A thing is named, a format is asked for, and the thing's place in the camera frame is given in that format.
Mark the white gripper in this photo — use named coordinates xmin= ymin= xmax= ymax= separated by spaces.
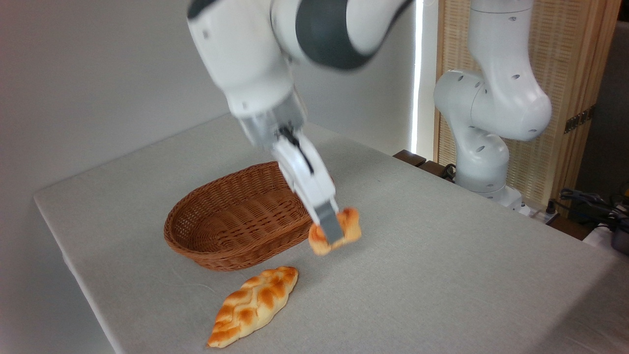
xmin=272 ymin=133 xmax=345 ymax=245

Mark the round orange bread roll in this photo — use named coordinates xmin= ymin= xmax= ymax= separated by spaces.
xmin=308 ymin=207 xmax=362 ymax=256

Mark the long braided bread loaf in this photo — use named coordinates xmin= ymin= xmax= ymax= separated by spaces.
xmin=207 ymin=266 xmax=299 ymax=349

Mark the brown wicker oval basket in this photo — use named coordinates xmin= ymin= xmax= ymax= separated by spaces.
xmin=164 ymin=161 xmax=336 ymax=272

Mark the dark brown wooden furniture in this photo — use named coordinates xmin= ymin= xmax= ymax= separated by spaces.
xmin=393 ymin=149 xmax=455 ymax=181

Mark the grey tablecloth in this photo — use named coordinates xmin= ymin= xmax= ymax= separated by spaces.
xmin=33 ymin=116 xmax=629 ymax=354

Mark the white power strip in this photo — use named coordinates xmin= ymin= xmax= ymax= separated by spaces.
xmin=520 ymin=203 xmax=561 ymax=225

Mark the metal screen hinge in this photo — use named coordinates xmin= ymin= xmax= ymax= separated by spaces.
xmin=564 ymin=105 xmax=596 ymax=134

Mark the bamboo wooden folding screen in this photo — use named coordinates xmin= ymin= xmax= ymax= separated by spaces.
xmin=435 ymin=0 xmax=622 ymax=217

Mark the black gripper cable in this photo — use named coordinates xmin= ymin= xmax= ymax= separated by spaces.
xmin=280 ymin=127 xmax=315 ymax=175

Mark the black cable bundle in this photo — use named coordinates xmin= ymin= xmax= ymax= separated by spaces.
xmin=553 ymin=188 xmax=629 ymax=232

